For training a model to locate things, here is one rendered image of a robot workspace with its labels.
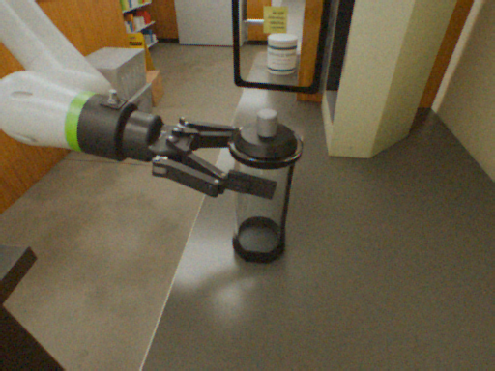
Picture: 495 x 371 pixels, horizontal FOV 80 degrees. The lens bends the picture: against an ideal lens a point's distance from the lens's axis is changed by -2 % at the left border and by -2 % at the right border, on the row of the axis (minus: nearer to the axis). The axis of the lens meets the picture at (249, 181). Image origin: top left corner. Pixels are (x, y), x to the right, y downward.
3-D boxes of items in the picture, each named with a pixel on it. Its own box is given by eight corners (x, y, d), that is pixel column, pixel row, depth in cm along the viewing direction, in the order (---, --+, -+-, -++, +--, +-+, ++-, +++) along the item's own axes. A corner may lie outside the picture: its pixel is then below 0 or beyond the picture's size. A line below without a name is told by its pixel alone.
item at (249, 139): (296, 140, 48) (302, 101, 44) (295, 174, 41) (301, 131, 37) (239, 135, 49) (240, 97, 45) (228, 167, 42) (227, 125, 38)
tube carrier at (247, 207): (288, 221, 61) (303, 126, 48) (286, 265, 52) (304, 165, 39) (235, 215, 62) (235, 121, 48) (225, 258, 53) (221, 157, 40)
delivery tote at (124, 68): (152, 82, 300) (145, 47, 280) (126, 107, 253) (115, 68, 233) (113, 80, 304) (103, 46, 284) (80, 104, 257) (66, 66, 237)
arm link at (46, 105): (-29, 144, 41) (-39, 61, 37) (35, 125, 53) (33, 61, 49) (72, 169, 42) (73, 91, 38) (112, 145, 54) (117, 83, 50)
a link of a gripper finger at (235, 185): (216, 172, 42) (211, 185, 40) (250, 182, 42) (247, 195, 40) (214, 181, 43) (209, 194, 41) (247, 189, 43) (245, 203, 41)
